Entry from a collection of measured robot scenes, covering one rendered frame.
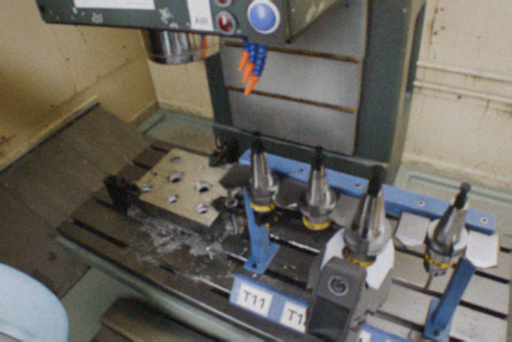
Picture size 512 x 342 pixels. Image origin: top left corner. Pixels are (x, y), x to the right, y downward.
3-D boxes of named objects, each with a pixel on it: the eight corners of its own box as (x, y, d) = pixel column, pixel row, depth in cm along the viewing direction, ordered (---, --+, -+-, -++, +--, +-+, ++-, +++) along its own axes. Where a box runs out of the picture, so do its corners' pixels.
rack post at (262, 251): (261, 276, 93) (250, 186, 74) (242, 268, 95) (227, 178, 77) (280, 247, 100) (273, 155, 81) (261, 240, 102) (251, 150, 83)
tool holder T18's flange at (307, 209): (337, 197, 69) (338, 187, 67) (332, 222, 65) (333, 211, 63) (304, 193, 71) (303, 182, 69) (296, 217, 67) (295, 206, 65)
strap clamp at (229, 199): (257, 245, 101) (251, 204, 91) (215, 229, 106) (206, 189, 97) (262, 236, 103) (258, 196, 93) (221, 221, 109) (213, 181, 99)
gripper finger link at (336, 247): (327, 243, 60) (318, 294, 53) (329, 219, 56) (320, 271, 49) (347, 246, 59) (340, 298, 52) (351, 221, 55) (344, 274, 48)
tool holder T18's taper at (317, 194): (332, 189, 67) (334, 159, 63) (328, 208, 64) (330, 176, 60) (307, 186, 68) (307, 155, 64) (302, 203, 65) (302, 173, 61)
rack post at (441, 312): (446, 346, 74) (496, 259, 55) (421, 336, 76) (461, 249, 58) (454, 306, 80) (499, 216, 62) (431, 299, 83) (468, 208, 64)
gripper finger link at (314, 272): (314, 250, 54) (303, 304, 47) (314, 243, 53) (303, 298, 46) (348, 254, 52) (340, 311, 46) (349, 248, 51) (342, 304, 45)
